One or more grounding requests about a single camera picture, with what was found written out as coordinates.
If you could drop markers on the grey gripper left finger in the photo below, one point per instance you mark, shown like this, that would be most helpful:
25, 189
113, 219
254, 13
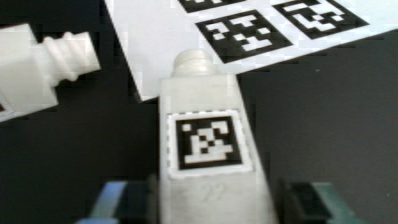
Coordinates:
126, 203

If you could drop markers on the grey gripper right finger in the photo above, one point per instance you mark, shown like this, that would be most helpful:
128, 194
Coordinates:
312, 204

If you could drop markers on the white table leg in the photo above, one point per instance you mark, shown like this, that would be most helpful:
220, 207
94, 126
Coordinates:
213, 188
37, 63

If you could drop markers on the white base tag plate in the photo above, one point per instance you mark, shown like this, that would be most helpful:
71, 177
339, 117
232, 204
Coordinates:
252, 32

